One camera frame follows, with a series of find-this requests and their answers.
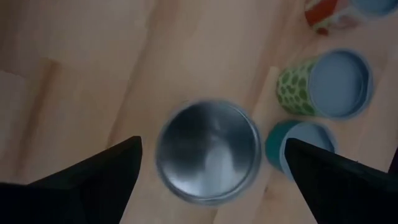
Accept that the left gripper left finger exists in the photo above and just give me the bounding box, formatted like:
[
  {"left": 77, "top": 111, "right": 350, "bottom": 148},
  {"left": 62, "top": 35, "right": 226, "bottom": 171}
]
[{"left": 0, "top": 136, "right": 143, "bottom": 224}]

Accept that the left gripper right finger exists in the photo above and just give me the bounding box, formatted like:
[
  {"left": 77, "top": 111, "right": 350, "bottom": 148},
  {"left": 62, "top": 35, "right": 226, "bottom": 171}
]
[{"left": 284, "top": 138, "right": 398, "bottom": 224}]

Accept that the short teal tin can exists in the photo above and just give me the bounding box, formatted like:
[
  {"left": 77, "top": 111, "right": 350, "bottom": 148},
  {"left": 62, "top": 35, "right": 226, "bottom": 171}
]
[{"left": 264, "top": 119, "right": 338, "bottom": 181}]

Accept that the short green patterned tin can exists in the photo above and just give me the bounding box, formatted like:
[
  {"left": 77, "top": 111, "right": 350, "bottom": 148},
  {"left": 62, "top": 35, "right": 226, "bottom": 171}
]
[{"left": 275, "top": 48, "right": 374, "bottom": 121}]

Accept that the tall silver-lidded tin can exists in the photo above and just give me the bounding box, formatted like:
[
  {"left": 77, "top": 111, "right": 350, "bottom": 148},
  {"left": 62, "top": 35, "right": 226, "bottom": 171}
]
[{"left": 154, "top": 98, "right": 264, "bottom": 207}]

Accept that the short red tin can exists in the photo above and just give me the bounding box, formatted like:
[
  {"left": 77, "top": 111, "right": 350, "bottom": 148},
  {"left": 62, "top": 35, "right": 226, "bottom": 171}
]
[{"left": 303, "top": 0, "right": 398, "bottom": 35}]

